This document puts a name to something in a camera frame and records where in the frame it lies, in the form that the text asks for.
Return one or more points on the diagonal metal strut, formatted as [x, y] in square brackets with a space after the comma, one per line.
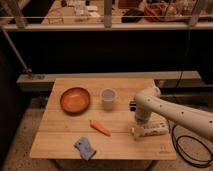
[26, 69]

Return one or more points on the grey metal beam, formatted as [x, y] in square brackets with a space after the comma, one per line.
[138, 80]

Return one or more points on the blue sponge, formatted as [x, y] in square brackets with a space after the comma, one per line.
[85, 148]

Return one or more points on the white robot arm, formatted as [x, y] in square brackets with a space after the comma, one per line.
[197, 121]

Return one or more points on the black rectangular box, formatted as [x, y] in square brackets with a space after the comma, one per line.
[132, 106]

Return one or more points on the orange bowl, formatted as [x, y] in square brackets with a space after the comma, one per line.
[75, 100]

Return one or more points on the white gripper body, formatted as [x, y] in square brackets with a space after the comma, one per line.
[141, 124]

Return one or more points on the translucent plastic cup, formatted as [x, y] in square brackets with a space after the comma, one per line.
[108, 97]

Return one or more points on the orange carrot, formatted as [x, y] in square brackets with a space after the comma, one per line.
[96, 125]

